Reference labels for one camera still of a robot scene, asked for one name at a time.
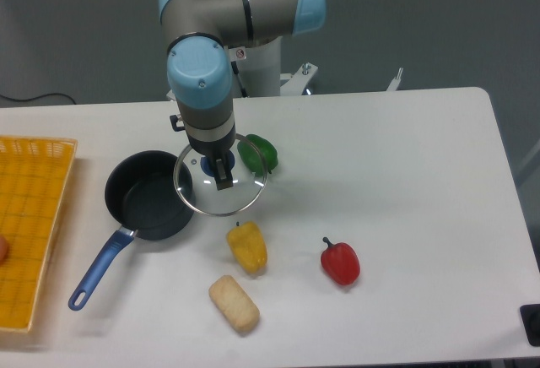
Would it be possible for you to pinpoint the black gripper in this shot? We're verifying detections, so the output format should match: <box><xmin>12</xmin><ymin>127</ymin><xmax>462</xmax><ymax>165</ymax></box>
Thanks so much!
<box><xmin>170</xmin><ymin>114</ymin><xmax>236</xmax><ymax>191</ymax></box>

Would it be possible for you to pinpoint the glass lid with blue knob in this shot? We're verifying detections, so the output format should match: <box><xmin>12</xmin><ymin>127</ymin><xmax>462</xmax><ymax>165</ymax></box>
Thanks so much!
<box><xmin>173</xmin><ymin>134</ymin><xmax>268</xmax><ymax>217</ymax></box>

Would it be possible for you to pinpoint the black floor cable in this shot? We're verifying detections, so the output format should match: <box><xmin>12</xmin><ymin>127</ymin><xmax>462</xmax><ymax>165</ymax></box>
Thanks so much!
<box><xmin>0</xmin><ymin>92</ymin><xmax>78</xmax><ymax>106</ymax></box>

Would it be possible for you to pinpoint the yellow bell pepper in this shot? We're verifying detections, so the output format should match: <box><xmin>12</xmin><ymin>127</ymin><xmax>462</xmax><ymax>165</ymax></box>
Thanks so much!
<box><xmin>226</xmin><ymin>221</ymin><xmax>267</xmax><ymax>274</ymax></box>

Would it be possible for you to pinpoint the black device at table edge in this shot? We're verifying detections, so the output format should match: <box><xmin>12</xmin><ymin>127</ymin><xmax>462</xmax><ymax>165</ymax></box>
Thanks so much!
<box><xmin>520</xmin><ymin>304</ymin><xmax>540</xmax><ymax>347</ymax></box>

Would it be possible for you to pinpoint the white table frame bracket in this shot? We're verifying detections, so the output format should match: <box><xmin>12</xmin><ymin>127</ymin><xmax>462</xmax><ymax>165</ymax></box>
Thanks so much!
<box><xmin>386</xmin><ymin>67</ymin><xmax>403</xmax><ymax>92</ymax></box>

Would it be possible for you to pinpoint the beige bread loaf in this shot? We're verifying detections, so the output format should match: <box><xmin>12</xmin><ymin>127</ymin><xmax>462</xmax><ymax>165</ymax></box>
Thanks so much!
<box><xmin>208</xmin><ymin>275</ymin><xmax>260</xmax><ymax>334</ymax></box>

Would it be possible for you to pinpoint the dark pot with blue handle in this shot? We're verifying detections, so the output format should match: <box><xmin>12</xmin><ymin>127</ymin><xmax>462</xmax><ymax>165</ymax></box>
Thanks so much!
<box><xmin>67</xmin><ymin>150</ymin><xmax>194</xmax><ymax>311</ymax></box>

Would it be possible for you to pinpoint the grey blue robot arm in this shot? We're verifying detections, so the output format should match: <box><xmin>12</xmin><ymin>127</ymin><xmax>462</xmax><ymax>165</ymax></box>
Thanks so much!
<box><xmin>158</xmin><ymin>0</ymin><xmax>327</xmax><ymax>190</ymax></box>

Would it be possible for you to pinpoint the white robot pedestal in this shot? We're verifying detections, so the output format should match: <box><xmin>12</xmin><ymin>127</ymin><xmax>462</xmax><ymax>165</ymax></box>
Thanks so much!
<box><xmin>166</xmin><ymin>36</ymin><xmax>318</xmax><ymax>101</ymax></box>

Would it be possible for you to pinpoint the yellow woven basket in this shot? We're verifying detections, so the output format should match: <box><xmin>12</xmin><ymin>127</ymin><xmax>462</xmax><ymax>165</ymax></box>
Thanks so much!
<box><xmin>1</xmin><ymin>135</ymin><xmax>78</xmax><ymax>333</ymax></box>

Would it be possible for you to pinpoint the red bell pepper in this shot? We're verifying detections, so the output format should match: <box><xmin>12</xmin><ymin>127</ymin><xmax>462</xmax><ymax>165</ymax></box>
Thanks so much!
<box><xmin>320</xmin><ymin>236</ymin><xmax>361</xmax><ymax>286</ymax></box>

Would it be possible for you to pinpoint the green bell pepper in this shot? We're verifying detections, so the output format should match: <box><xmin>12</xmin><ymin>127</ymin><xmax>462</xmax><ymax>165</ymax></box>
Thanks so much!
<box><xmin>237</xmin><ymin>134</ymin><xmax>278</xmax><ymax>176</ymax></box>

